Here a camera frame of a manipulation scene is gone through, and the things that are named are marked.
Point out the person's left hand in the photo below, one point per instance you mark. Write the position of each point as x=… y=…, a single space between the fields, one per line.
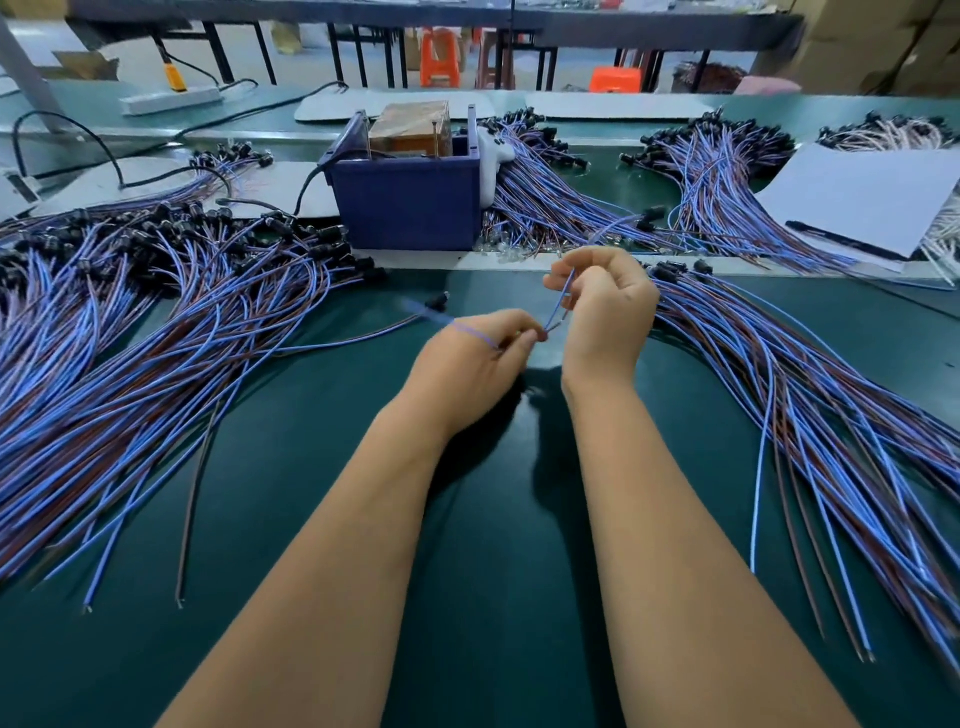
x=462 y=375

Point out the person's right hand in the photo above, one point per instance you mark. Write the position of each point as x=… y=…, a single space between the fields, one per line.
x=603 y=323

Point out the blue plastic tester box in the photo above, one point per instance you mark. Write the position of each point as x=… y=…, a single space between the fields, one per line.
x=402 y=207

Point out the person's right forearm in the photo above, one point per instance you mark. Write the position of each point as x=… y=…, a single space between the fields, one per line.
x=698 y=578

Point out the person's left forearm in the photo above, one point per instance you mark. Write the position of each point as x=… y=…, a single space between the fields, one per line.
x=315 y=600

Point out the white power strip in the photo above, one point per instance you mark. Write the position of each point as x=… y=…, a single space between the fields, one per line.
x=170 y=101

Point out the white flat mat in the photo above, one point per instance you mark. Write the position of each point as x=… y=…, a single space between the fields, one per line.
x=270 y=185
x=618 y=108
x=405 y=105

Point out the orange plastic stool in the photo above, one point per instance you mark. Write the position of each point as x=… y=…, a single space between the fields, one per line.
x=440 y=60
x=615 y=80

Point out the brown cardboard block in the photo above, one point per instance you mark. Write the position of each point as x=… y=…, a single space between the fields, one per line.
x=408 y=131

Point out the black pen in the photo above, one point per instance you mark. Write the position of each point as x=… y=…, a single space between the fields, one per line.
x=845 y=242

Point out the pink plastic stool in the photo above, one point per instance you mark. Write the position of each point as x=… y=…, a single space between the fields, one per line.
x=767 y=87

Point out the white paper sheet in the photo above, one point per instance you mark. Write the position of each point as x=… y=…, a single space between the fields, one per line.
x=863 y=198

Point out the thin black stand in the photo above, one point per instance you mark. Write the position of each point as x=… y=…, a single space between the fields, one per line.
x=512 y=38

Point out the long grey workbench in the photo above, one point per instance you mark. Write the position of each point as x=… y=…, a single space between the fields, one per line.
x=450 y=23

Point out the stack of large cardboard boxes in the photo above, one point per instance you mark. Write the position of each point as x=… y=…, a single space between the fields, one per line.
x=870 y=42

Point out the orange plug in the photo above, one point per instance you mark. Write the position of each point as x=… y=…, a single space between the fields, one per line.
x=174 y=77

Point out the white plastic device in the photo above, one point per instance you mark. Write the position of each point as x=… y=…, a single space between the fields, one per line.
x=12 y=189

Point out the open cardboard box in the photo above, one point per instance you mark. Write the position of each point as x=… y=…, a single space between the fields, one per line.
x=83 y=66

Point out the grey metal pole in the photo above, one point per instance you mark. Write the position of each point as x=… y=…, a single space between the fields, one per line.
x=27 y=75

